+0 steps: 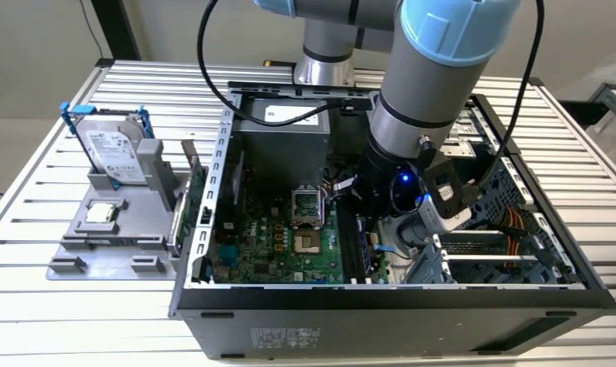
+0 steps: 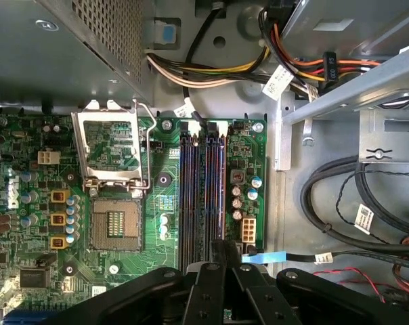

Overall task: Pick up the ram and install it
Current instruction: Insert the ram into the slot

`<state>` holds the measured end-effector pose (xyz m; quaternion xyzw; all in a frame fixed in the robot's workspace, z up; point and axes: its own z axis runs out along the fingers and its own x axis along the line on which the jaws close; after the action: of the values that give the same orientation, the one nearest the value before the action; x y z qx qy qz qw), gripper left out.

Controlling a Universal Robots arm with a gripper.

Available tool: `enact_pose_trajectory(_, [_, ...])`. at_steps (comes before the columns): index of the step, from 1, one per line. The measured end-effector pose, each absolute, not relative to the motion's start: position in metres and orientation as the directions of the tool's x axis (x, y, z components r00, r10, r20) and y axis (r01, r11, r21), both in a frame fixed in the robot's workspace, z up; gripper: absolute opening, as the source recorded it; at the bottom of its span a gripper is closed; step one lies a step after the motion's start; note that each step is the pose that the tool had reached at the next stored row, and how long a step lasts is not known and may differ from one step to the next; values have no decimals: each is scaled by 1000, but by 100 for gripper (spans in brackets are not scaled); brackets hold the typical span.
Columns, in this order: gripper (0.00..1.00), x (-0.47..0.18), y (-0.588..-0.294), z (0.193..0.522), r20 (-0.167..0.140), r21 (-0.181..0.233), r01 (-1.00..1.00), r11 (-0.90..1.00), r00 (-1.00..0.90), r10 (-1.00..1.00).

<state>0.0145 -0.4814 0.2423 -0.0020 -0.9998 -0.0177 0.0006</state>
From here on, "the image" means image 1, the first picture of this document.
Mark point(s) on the RAM stick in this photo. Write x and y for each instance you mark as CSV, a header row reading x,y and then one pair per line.
x,y
366,244
111,241

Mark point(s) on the black RAM slot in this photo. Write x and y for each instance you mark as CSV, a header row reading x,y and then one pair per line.
x,y
350,252
367,277

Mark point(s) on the CPU socket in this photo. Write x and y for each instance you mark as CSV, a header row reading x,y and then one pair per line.
x,y
308,241

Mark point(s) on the silver drive cage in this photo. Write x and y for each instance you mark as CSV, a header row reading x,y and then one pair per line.
x,y
460,149

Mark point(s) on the grey power supply unit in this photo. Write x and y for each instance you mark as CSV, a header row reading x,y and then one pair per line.
x,y
283,153

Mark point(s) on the metal disk bay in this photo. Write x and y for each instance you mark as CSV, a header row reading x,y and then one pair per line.
x,y
476,244

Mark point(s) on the green motherboard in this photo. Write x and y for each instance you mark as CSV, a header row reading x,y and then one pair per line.
x,y
267,252

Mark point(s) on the black open PC case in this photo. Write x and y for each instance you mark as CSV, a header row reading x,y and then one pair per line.
x,y
339,329

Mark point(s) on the green graphics card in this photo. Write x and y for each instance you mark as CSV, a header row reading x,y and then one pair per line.
x,y
191,214

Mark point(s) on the yellow black connector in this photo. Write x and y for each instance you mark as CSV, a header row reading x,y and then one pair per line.
x,y
270,63

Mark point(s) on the grey parts rack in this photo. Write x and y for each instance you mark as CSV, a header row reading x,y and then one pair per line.
x,y
135,214

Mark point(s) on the hard disk in blue carrier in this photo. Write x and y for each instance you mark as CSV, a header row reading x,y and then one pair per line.
x,y
111,149

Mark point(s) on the silver CPU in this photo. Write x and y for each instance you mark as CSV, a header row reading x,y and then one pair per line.
x,y
102,211

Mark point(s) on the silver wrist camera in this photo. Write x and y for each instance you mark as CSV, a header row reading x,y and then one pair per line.
x,y
456,223

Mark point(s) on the metal frame table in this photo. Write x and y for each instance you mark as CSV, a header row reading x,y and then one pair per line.
x,y
614,95

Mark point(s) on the black upright post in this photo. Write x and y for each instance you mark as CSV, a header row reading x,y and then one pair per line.
x,y
116,30

